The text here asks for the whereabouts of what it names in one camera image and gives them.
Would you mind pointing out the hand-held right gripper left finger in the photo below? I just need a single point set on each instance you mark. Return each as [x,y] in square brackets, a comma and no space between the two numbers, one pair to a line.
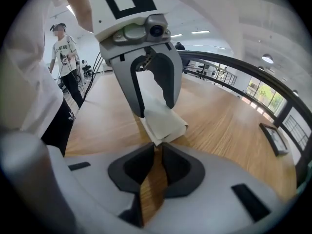
[97,174]

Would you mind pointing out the person's white shirt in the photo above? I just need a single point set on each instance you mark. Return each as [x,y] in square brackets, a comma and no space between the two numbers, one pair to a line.
[22,69]

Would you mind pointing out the white gridded panel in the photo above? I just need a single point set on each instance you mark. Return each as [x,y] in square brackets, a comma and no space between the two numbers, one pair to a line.
[297,131]

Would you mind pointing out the large window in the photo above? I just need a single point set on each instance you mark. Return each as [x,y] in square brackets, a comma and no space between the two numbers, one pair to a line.
[265,94]

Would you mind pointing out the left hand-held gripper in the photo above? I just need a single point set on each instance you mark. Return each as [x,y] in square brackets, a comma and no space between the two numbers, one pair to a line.
[104,11]

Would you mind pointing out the person's black trousers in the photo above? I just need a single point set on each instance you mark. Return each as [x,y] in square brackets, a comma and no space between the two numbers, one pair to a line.
[59,128]

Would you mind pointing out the white glasses case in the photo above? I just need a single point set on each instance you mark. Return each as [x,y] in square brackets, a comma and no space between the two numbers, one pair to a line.
[163,123]

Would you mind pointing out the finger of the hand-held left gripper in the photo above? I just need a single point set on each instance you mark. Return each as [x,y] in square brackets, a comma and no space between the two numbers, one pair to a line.
[174,67]

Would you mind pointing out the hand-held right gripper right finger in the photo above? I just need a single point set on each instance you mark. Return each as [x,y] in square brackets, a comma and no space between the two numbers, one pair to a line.
[219,174]

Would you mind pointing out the black office chair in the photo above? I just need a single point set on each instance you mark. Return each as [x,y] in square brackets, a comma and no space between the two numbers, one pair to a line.
[86,69]

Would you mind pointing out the grey pendant lamp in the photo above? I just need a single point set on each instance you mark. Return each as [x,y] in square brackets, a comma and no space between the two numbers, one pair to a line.
[267,58]

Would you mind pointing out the person's left forearm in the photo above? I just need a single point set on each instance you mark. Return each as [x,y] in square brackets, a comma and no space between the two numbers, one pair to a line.
[81,6]

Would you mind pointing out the black railing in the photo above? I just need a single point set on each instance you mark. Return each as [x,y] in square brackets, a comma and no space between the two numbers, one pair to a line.
[256,69]

